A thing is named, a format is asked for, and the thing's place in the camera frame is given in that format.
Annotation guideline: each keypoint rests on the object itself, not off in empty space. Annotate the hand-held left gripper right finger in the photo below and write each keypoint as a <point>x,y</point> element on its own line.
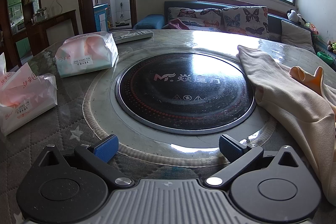
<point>229,148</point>

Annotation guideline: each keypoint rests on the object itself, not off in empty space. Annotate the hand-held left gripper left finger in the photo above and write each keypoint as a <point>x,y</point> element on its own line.
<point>106,148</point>

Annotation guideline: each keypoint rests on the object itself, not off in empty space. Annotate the cream knit garment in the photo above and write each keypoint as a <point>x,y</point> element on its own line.
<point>294,113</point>

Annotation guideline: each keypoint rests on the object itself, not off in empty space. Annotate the round black induction cooktop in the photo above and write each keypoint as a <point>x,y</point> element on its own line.
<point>183,98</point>

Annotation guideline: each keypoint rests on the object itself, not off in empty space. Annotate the pink white tissue pack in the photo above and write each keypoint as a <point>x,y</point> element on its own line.
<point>23,106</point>
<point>86,56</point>

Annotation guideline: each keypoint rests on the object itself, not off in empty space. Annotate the grey remote control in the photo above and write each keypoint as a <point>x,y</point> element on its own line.
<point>132,36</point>

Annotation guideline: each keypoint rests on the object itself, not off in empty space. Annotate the flat butterfly print cushion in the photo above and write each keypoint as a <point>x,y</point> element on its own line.
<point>207,28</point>

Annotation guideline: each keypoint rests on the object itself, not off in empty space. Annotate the dark wooden sideboard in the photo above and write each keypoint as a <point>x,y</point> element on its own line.
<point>56,28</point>

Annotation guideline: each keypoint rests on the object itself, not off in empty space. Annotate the blue white small cabinet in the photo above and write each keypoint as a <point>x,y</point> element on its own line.
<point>100,18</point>

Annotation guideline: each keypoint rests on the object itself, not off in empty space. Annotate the plain grey cushion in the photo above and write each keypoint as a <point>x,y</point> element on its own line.
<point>298,36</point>

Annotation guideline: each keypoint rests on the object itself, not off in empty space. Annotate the green plastic bowl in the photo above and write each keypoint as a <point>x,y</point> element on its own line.
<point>325,55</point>

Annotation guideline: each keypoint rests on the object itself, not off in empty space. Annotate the blue corner sofa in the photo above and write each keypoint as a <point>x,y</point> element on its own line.
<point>149,21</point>

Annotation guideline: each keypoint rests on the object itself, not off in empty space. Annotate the pink crumpled cloth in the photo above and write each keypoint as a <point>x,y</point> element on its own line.
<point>177,24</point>

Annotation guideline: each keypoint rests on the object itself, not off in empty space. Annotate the green yellow plush toy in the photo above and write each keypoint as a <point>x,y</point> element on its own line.
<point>332,47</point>

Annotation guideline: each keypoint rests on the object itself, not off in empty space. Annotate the pink plush toy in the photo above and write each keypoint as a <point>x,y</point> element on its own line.
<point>313,29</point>

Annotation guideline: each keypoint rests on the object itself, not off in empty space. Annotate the panda plush toy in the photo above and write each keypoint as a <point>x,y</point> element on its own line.
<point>295,16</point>

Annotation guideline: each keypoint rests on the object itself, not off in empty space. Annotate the glass jar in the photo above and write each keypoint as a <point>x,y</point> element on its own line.
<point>43,12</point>
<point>34,18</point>

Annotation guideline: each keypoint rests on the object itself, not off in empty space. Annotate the dark wooden shelf cabinet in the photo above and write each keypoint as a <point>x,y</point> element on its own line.
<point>10,16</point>

